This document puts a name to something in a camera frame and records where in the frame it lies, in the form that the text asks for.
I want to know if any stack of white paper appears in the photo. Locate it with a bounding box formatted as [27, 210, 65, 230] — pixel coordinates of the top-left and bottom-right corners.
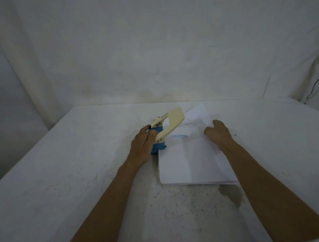
[158, 103, 240, 185]

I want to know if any person's right hand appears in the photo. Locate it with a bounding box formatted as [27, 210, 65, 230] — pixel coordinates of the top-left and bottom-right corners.
[204, 120, 237, 151]

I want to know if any person's left hand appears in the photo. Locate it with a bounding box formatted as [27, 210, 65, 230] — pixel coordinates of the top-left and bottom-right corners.
[126, 125, 158, 169]

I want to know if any blue and cream hole punch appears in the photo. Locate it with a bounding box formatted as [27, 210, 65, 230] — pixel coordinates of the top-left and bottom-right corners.
[146, 107, 185, 155]

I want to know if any person's right forearm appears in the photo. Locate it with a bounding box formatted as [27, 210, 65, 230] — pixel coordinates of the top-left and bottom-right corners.
[221, 142, 319, 242]

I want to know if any black cable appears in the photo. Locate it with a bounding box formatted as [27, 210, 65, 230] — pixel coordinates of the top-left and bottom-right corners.
[306, 78, 319, 101]

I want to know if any person's left forearm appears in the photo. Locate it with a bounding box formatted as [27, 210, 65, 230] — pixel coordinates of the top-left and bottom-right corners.
[71, 160, 145, 242]

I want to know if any white backdrop cloth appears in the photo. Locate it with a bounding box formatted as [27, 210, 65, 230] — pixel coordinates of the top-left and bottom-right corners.
[0, 0, 319, 180]

